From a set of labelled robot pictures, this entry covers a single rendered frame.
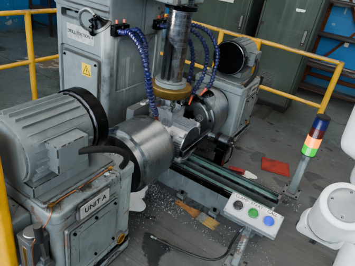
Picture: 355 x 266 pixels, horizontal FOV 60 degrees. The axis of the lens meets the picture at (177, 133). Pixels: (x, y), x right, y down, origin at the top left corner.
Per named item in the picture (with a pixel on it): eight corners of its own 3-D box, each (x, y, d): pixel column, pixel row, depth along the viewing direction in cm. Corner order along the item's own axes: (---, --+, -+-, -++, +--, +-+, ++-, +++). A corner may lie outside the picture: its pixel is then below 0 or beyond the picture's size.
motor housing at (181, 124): (138, 151, 139) (141, 114, 130) (162, 136, 154) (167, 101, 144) (175, 170, 131) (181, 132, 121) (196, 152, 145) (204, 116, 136)
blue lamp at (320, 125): (310, 126, 130) (314, 117, 128) (313, 122, 135) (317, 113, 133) (325, 132, 128) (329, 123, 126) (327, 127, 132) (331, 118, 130)
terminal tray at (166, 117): (147, 119, 135) (148, 104, 131) (160, 111, 143) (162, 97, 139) (169, 129, 130) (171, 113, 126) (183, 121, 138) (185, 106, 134)
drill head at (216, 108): (156, 136, 154) (162, 89, 141) (196, 111, 185) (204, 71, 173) (199, 157, 144) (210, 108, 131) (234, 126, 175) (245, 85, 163)
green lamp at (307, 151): (299, 153, 137) (302, 144, 135) (302, 148, 142) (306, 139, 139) (313, 159, 134) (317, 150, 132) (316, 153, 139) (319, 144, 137)
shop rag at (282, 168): (288, 164, 171) (289, 163, 170) (289, 177, 160) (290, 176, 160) (261, 157, 173) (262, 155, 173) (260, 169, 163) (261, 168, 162)
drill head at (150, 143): (62, 194, 110) (59, 134, 98) (129, 152, 138) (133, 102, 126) (115, 229, 100) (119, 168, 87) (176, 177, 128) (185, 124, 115)
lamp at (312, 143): (302, 144, 135) (306, 136, 132) (306, 139, 139) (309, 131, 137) (317, 150, 132) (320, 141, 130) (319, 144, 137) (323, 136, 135)
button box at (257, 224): (223, 214, 101) (222, 209, 96) (233, 195, 103) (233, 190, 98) (273, 241, 94) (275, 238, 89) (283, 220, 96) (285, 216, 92)
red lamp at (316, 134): (306, 136, 132) (310, 126, 130) (309, 131, 137) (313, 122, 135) (320, 141, 130) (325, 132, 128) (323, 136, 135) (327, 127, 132)
